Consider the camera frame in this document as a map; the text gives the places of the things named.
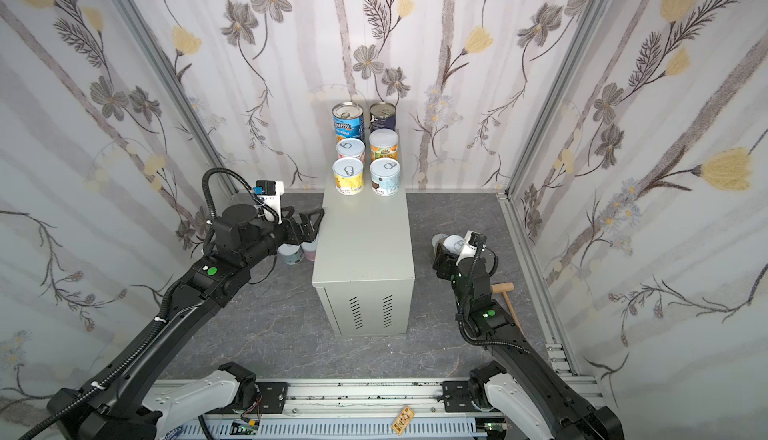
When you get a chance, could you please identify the white-lid teal can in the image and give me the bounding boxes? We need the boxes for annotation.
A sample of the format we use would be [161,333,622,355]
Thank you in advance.
[278,244,304,265]

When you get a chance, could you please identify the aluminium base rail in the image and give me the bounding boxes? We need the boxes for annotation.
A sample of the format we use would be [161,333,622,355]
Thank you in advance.
[137,343,613,440]

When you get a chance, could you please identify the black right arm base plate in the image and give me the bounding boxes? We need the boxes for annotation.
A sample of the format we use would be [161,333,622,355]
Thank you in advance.
[441,380,479,413]

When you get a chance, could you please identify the grey metal cabinet box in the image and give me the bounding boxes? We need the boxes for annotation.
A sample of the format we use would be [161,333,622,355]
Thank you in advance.
[312,169,415,338]

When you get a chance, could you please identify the white-lid green label can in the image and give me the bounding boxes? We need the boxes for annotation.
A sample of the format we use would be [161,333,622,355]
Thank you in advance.
[431,233,465,255]

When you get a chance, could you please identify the white-lid pink can front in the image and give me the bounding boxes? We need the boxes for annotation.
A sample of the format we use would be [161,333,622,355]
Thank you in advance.
[336,138,366,162]

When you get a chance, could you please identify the white cable duct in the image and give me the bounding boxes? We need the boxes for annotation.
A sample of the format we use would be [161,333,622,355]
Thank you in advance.
[206,418,488,439]

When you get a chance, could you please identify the small orange tag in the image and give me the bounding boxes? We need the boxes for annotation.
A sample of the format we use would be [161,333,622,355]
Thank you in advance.
[391,406,415,436]

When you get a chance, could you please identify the blue label soup can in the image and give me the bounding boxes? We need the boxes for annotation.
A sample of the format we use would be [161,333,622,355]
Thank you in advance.
[332,102,365,141]

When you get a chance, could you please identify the white-lid yellow can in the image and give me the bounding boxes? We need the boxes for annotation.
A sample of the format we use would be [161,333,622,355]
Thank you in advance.
[332,157,364,195]

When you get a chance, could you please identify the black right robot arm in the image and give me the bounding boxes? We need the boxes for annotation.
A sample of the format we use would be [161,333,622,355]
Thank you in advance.
[433,247,625,439]

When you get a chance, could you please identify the left corner wall post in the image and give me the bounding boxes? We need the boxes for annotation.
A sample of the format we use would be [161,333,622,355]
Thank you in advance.
[89,0,239,196]

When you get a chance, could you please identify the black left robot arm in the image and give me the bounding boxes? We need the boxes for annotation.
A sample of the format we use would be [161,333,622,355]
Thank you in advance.
[23,167,325,439]

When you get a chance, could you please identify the white-lid pink can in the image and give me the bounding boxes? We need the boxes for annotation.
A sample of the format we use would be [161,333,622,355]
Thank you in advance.
[336,138,366,162]
[301,240,318,262]

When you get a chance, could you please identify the dark can with gold lid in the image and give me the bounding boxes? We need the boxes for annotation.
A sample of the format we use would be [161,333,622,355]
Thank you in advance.
[369,102,396,132]

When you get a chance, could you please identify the green orange label can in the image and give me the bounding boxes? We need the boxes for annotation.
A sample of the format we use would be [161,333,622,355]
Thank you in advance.
[369,128,399,160]

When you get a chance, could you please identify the wooden mallet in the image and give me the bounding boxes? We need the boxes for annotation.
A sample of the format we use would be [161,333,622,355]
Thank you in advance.
[491,282,525,335]

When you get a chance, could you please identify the white-lid grey can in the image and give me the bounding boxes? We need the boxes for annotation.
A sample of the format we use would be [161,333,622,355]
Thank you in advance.
[370,157,401,196]

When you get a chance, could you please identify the aluminium corner wall post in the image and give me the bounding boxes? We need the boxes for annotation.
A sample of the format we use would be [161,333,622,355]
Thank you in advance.
[504,0,612,199]

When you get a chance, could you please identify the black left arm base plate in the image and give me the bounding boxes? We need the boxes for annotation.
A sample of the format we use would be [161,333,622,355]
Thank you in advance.
[251,381,289,415]

